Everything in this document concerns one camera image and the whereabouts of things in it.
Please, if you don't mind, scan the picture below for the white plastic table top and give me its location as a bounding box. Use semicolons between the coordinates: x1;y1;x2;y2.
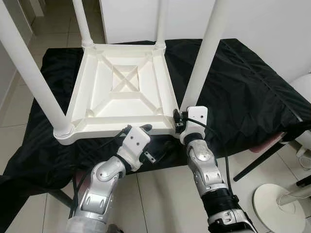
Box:
52;43;181;145

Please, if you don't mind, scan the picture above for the white plastic table leg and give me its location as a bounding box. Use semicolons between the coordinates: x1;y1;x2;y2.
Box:
72;0;95;48
0;2;74;139
179;0;229;112
155;0;171;49

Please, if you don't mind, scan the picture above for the black metal table leg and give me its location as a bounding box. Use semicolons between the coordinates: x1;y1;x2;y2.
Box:
49;188;73;207
233;146;285;181

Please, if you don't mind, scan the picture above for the white round floor stand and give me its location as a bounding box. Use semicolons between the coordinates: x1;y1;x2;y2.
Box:
253;183;311;233

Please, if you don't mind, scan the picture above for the black low rack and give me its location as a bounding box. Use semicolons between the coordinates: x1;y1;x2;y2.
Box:
296;176;311;187

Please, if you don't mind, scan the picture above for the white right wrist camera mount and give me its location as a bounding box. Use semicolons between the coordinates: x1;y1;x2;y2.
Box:
181;106;208;145

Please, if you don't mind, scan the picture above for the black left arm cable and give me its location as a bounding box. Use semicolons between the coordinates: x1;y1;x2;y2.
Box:
73;125;133;214

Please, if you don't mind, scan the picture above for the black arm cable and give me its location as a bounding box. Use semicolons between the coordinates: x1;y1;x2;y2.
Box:
73;125;133;214
187;116;234;195

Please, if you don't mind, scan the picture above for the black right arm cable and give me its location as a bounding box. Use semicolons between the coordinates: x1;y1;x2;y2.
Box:
187;116;234;195

